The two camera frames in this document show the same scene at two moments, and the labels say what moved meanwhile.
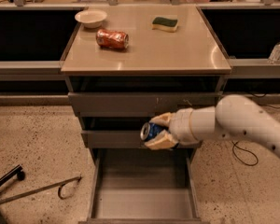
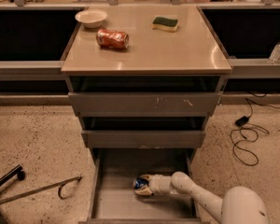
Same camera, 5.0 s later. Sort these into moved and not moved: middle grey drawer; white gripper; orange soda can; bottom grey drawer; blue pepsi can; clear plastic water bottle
Moved: blue pepsi can; white gripper
Not moved: middle grey drawer; clear plastic water bottle; orange soda can; bottom grey drawer
